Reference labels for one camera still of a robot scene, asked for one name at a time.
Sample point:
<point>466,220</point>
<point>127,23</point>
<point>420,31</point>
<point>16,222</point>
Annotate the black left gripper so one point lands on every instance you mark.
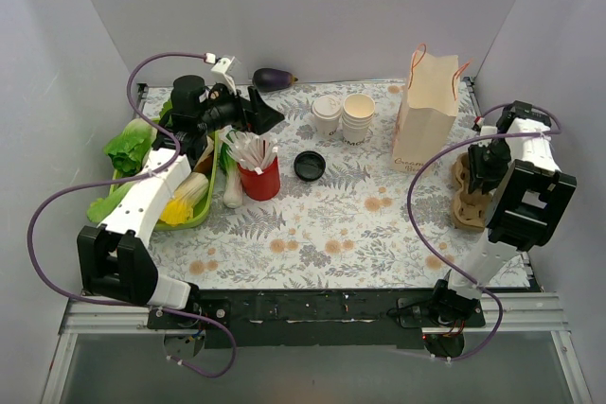
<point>251,108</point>

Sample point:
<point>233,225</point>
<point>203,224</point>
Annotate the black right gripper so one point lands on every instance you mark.
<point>480,182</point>

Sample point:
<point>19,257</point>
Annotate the white plastic cup lid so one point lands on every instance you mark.
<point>327,107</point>

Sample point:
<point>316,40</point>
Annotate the brown paper takeout bag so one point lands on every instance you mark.
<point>428,109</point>

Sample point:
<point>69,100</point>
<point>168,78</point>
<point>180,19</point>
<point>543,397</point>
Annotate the white paper coffee cup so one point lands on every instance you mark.
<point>326,126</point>

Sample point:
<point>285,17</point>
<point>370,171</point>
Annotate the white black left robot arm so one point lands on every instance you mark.
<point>113,253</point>

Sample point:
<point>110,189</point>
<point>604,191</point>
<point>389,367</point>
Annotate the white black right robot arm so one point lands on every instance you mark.
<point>512,186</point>

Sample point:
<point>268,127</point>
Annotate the black coffee cup lid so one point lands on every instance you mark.
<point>309,166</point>

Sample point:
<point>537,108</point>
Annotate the brown cardboard cup carrier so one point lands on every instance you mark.
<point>468,210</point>

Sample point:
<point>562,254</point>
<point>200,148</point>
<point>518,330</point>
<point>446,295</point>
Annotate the purple eggplant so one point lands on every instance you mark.
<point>268,80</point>

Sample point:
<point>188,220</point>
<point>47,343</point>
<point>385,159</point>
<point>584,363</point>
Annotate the red straw holder cup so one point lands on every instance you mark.
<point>261,187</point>

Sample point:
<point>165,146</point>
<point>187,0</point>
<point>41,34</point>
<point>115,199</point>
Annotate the napa cabbage lower yellow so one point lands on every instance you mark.
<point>180,209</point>

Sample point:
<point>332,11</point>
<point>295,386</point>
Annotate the stack of white paper cups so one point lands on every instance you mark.
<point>357,115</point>

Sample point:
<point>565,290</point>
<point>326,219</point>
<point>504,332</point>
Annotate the floral patterned table mat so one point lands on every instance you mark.
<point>361,225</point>

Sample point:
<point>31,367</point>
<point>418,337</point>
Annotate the green plastic tray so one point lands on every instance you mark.
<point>201,209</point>

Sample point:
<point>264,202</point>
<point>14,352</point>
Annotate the green lettuce leaf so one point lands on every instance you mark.
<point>128,151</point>

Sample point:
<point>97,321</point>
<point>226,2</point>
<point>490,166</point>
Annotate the large green napa cabbage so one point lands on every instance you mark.
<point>102,208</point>

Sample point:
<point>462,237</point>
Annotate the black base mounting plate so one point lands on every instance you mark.
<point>258,318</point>

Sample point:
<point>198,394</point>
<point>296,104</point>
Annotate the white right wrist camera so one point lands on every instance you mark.
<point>482,128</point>

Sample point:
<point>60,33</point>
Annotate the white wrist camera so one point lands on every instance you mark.
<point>482,128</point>
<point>221,72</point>

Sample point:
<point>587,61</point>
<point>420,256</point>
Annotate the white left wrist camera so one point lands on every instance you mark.
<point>221,72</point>

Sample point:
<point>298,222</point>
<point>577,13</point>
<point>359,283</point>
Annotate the aluminium frame rail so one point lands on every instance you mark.
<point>523,312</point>

